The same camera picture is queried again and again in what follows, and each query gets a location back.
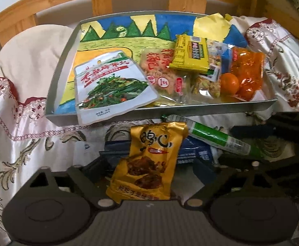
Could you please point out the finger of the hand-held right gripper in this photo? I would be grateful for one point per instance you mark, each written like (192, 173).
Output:
(241, 160)
(249, 130)

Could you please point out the orange red snack packet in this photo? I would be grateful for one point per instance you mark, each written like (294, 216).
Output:
(249, 74)

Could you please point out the clear pink pastry packet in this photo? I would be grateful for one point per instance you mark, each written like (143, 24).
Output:
(162, 78)

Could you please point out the golden snack packet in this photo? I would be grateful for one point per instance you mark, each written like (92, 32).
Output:
(149, 158)

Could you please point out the dark blue snack packet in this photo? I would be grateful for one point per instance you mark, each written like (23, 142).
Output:
(195, 153)

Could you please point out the green sausage stick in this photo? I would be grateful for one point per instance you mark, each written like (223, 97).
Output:
(211, 135)

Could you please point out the yellow snack packet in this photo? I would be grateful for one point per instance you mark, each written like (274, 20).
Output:
(190, 55)

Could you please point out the clear mixed nuts packet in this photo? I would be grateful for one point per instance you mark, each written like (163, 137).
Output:
(208, 84)

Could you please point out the wooden bed frame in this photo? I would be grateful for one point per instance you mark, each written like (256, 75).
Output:
(100, 2)

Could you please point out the white green seaweed snack packet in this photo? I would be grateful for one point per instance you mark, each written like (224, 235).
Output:
(111, 89)

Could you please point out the orange tangerine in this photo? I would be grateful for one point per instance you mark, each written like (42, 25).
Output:
(229, 83)

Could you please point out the crayon dinosaur drawing paper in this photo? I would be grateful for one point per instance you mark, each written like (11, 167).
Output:
(108, 30)

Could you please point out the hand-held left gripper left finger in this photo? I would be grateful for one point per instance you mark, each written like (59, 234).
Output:
(98, 167)

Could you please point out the cream pillow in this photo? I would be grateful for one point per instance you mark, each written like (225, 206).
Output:
(34, 56)

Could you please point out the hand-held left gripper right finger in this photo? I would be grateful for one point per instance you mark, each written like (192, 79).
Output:
(203, 170)

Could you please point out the grey metal tray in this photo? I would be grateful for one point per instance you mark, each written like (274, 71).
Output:
(190, 110)

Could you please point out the floral satin blanket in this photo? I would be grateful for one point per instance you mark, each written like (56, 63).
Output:
(24, 138)

